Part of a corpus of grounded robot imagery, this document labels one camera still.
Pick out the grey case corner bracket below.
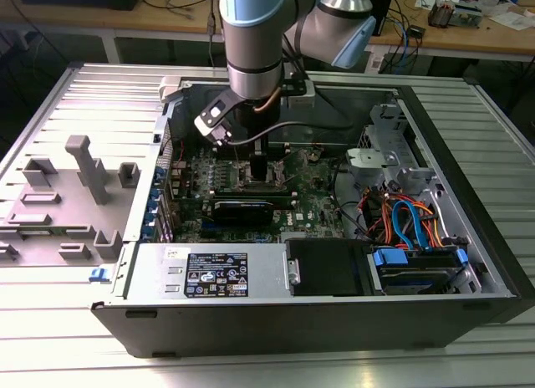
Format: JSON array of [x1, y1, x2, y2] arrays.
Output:
[[159, 75, 190, 105]]

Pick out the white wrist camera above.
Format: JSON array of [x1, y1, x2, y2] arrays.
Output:
[[193, 89, 234, 147]]

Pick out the black graphics card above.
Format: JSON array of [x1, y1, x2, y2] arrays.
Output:
[[211, 198, 277, 227]]

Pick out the CPU socket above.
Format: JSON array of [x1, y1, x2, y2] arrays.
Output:
[[237, 158, 290, 189]]

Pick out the white paper sheets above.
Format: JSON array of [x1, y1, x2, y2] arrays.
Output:
[[487, 10, 535, 32]]

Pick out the metal socket cover frame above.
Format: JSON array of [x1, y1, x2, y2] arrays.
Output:
[[269, 150, 303, 187]]

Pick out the orange red power wires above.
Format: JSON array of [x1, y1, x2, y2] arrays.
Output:
[[358, 186, 451, 250]]

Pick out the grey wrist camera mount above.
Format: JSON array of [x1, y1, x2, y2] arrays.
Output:
[[280, 79, 317, 110]]

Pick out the silver power supply unit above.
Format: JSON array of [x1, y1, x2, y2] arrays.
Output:
[[123, 241, 290, 300]]

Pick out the blue flat data cable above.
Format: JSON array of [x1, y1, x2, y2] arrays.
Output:
[[391, 199, 434, 252]]

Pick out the black tower box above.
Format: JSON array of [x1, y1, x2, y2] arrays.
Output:
[[369, 0, 395, 38]]

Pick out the black PC case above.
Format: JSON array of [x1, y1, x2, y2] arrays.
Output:
[[90, 72, 535, 360]]

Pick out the brown gripper cable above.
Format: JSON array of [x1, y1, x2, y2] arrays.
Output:
[[253, 89, 280, 114]]

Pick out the green motherboard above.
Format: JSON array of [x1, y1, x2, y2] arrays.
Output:
[[166, 143, 350, 245]]

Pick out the black camera cable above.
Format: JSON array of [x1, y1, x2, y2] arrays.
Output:
[[225, 120, 314, 147]]

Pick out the silver metal drive cage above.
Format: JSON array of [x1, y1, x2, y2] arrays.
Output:
[[345, 102, 440, 192]]

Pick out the wooden workbench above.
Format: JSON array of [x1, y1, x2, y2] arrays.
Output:
[[0, 0, 535, 65]]

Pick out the thick black power cable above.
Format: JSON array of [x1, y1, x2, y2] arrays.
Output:
[[332, 161, 375, 243]]

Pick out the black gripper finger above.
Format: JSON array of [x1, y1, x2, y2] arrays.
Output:
[[249, 153, 268, 183]]

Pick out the grey parts rack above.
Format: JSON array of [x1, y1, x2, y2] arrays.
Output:
[[0, 134, 142, 268]]

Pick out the hard disk blue carrier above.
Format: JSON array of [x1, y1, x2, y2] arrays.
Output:
[[366, 245, 471, 296]]

